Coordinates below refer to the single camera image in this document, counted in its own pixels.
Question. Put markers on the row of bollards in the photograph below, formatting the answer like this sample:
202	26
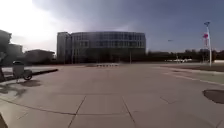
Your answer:
107	65

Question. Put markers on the grass strip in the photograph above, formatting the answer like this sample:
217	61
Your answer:
203	67

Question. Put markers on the low building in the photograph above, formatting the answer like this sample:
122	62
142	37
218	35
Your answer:
40	56

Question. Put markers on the grey paved square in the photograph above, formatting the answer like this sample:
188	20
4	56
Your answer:
110	86

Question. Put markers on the cargo tricycle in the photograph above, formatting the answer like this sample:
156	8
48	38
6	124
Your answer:
18	69

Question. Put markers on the dark round ground cover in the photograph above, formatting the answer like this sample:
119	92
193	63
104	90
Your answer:
215	96

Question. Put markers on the round glass building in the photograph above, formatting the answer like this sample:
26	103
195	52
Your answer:
106	46

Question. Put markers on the lamp pole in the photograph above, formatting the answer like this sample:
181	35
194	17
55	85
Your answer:
209	50

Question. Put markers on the row of trees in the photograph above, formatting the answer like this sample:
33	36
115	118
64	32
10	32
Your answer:
180	55

